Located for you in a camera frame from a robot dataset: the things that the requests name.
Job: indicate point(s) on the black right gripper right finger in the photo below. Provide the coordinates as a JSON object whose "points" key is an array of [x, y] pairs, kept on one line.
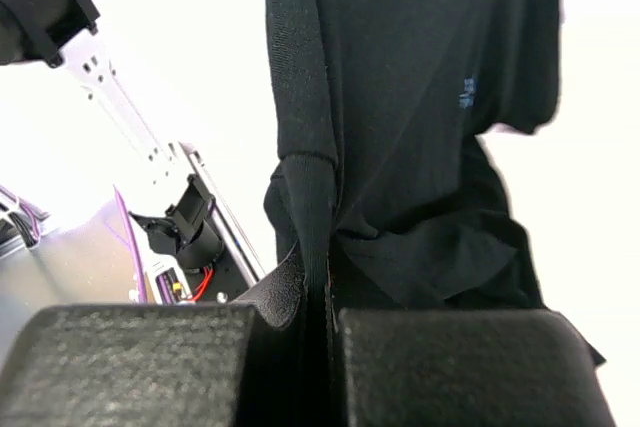
{"points": [[399, 367]]}

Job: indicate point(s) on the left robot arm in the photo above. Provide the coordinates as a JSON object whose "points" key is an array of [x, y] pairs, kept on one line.
{"points": [[166, 196]]}

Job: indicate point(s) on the black t shirt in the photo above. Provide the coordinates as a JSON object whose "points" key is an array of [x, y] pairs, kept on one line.
{"points": [[380, 105]]}

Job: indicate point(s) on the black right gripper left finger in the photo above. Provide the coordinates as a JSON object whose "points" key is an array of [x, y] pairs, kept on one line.
{"points": [[235, 364]]}

